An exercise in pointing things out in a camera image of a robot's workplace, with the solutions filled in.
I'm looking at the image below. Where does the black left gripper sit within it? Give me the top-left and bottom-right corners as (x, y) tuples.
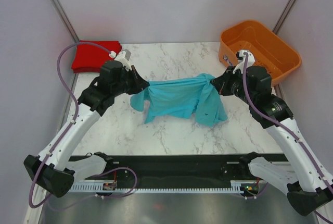
(111, 65), (149, 97)

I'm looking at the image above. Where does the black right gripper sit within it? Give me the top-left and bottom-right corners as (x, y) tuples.
(212, 65), (255, 105)

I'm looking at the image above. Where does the turquoise t shirt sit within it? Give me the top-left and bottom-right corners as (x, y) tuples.
(130, 73), (227, 127)

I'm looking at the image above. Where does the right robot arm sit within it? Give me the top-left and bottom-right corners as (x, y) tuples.
(211, 66), (332, 216)

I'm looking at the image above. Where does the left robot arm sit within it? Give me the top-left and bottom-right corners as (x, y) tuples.
(23, 60), (149, 198)

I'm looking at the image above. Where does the dark red folded t shirt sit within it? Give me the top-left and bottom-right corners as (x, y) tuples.
(72, 42), (124, 74)

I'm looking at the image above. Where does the orange plastic tub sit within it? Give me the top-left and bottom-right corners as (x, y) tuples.
(219, 20), (302, 86)

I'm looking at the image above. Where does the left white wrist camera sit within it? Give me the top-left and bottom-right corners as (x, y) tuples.
(109, 49), (132, 71)

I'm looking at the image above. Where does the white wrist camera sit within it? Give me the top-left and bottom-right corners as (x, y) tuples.
(232, 49), (255, 74)
(109, 49), (132, 71)

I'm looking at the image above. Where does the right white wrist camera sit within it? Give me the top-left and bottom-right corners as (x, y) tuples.
(232, 49), (255, 74)

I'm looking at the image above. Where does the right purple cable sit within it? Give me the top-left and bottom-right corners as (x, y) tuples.
(235, 52), (333, 223)

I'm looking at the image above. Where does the purple cable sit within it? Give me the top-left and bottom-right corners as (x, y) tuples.
(28, 41), (138, 211)
(235, 52), (333, 223)

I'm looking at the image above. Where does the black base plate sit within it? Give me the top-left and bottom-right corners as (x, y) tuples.
(98, 152), (256, 189)

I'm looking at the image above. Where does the white slotted cable duct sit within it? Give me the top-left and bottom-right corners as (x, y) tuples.
(69, 180), (258, 194)

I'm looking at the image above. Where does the left aluminium frame post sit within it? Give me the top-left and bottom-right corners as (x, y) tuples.
(50, 0), (80, 42)

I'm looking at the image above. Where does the aluminium frame post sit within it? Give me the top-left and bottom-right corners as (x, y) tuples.
(50, 0), (80, 42)
(272, 0), (297, 35)

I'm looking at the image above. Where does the right aluminium frame post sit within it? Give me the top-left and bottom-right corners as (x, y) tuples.
(272, 0), (297, 35)

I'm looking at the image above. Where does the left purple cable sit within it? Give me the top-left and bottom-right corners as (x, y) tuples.
(28, 41), (138, 211)

